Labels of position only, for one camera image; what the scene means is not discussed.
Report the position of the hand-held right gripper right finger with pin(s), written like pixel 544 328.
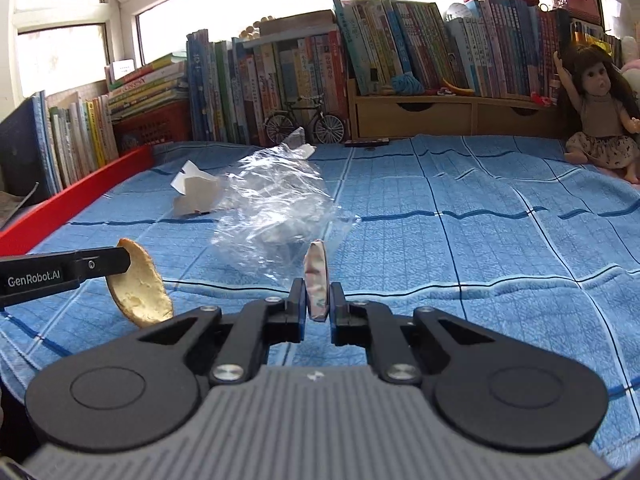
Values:
pixel 335 310

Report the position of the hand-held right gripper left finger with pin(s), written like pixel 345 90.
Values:
pixel 300 310

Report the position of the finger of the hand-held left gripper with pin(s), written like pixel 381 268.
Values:
pixel 105 262

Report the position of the pink biscuit edgewise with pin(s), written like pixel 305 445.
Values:
pixel 316 275

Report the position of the orange peel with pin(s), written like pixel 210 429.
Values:
pixel 140 292

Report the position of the clear plastic bag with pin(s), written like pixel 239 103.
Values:
pixel 280 205

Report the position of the long red board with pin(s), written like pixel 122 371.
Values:
pixel 75 202

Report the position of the dark printed magazine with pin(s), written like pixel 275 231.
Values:
pixel 15 207

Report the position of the white paper packet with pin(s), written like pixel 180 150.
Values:
pixel 197 192

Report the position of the row of thin upright books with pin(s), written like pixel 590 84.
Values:
pixel 80 140

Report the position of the large dark blue book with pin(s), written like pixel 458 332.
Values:
pixel 25 150

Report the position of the blue checked blanket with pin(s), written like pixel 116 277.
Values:
pixel 450 240

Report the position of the red plastic crate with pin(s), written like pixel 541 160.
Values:
pixel 155 127

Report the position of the flat black stick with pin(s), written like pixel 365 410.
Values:
pixel 367 142

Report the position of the stack of lying books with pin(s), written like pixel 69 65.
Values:
pixel 147 87

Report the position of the miniature black bicycle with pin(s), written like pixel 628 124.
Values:
pixel 305 122

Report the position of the small white box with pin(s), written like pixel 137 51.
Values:
pixel 122 69

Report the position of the row of children's picture books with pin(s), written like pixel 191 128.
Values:
pixel 235 90

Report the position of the wooden drawer organizer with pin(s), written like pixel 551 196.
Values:
pixel 450 117

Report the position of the blue yarn tassel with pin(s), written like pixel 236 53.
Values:
pixel 406 84

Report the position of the yellow banana toy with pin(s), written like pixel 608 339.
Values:
pixel 457 89

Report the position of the brown wooden box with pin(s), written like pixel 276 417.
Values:
pixel 295 25

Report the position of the row of tall paperback books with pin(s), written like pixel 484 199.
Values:
pixel 450 45

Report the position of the small red toy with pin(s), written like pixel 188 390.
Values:
pixel 541 98

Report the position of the brown-haired doll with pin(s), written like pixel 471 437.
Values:
pixel 600 110

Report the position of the white bunny plush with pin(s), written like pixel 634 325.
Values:
pixel 632 67

